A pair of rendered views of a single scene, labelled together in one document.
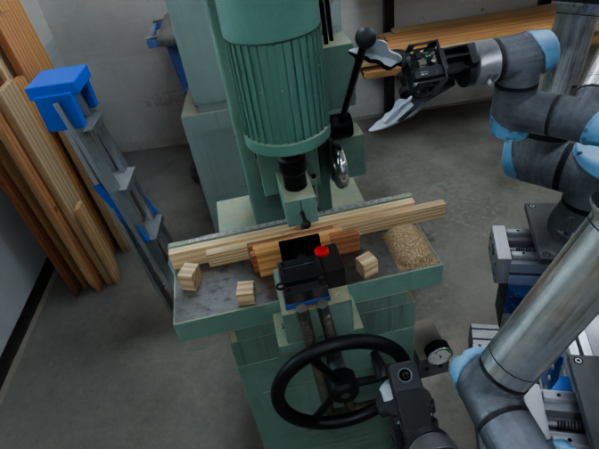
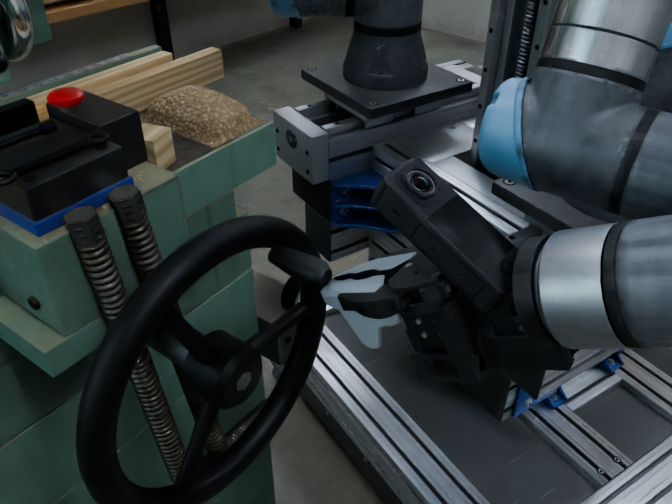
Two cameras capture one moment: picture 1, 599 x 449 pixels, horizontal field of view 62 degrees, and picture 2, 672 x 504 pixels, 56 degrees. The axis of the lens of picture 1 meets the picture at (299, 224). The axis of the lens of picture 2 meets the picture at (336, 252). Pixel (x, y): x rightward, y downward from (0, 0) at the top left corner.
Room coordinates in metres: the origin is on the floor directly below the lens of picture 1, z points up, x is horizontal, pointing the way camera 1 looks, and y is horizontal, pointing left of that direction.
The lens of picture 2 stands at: (0.24, 0.19, 1.23)
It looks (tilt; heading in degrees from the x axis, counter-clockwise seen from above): 36 degrees down; 311
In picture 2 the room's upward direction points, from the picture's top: straight up
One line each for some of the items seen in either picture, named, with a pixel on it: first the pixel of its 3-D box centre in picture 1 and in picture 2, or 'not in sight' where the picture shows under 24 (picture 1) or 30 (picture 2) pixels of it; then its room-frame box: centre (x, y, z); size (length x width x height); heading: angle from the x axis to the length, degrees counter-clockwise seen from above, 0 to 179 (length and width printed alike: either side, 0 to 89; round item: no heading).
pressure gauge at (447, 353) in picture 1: (437, 353); (300, 298); (0.72, -0.28, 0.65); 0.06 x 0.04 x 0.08; 95
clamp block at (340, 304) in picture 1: (312, 298); (76, 227); (0.72, 0.00, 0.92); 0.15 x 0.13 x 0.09; 95
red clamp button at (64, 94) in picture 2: (321, 251); (65, 96); (0.74, -0.04, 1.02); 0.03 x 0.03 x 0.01
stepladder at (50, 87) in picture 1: (132, 215); not in sight; (1.62, 0.64, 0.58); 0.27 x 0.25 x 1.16; 88
